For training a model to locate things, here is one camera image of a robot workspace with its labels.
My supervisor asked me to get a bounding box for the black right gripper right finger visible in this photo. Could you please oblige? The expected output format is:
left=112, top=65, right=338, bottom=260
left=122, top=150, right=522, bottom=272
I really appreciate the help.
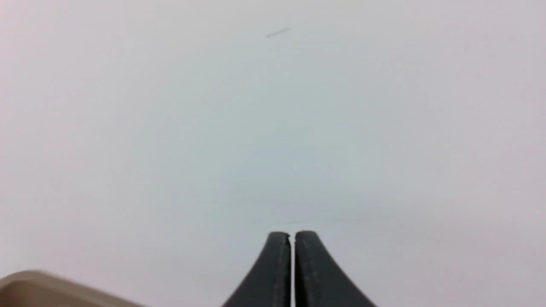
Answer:
left=294, top=231, right=375, bottom=307

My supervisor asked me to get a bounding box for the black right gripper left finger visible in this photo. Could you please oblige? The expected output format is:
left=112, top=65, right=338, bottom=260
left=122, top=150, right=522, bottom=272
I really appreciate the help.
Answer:
left=223, top=232, right=292, bottom=307

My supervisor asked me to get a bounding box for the olive plastic storage bin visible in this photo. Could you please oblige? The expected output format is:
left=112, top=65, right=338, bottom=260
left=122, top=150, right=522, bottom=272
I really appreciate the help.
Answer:
left=0, top=270, right=139, bottom=307

